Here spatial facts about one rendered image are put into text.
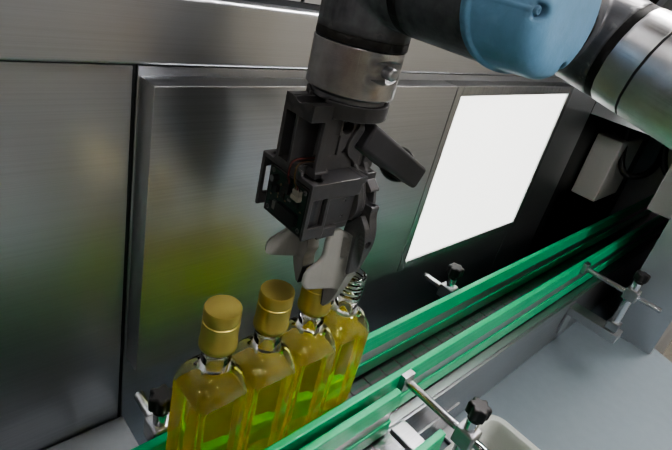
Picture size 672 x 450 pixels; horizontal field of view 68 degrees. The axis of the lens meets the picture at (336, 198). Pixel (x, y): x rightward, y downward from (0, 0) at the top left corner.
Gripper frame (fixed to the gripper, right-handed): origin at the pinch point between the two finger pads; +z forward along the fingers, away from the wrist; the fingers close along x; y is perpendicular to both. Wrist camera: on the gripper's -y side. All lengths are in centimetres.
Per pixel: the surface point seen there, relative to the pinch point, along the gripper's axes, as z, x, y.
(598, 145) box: 1, -15, -114
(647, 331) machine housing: 36, 18, -102
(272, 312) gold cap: 0.7, 1.4, 6.7
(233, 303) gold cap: -0.8, 0.2, 10.4
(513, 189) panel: 7, -13, -68
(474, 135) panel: -7.7, -13.1, -43.8
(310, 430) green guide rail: 18.9, 4.1, -0.4
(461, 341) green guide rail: 19.8, 3.7, -32.2
